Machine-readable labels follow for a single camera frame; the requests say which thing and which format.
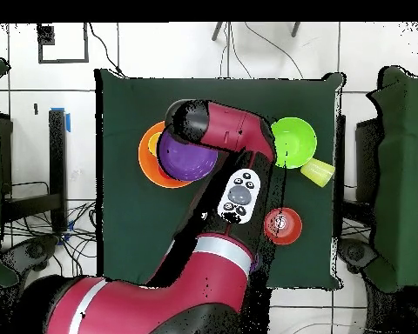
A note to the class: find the black stand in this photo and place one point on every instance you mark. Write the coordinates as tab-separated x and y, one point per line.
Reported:
57	156

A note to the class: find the grey tripod leg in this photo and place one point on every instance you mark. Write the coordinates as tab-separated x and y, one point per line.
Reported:
217	32
295	29

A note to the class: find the blue tape strip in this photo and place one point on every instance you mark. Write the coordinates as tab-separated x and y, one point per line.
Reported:
68	123

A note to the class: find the grey office chair base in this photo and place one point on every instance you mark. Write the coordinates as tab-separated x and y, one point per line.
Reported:
355	252

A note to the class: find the black box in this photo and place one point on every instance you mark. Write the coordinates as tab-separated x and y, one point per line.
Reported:
367	156

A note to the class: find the green bowl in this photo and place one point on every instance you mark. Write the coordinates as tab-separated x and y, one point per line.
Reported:
296	142

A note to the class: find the dark office chair base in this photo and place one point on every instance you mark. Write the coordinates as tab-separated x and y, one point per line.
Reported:
35	250

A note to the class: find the dark green tablecloth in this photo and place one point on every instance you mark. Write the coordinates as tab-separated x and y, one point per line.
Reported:
142	226

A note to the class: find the purple bowl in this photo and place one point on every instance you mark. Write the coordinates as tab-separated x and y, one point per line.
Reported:
188	160

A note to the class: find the orange-red bowl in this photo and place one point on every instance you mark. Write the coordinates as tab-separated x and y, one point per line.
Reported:
291	228

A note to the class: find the yellow tapered cup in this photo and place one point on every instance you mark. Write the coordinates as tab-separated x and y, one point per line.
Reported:
318	172

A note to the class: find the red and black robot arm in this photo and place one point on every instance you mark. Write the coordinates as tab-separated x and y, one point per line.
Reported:
177	306

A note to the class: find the large yellow-orange bowl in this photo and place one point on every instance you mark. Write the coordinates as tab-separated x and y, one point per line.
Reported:
146	167

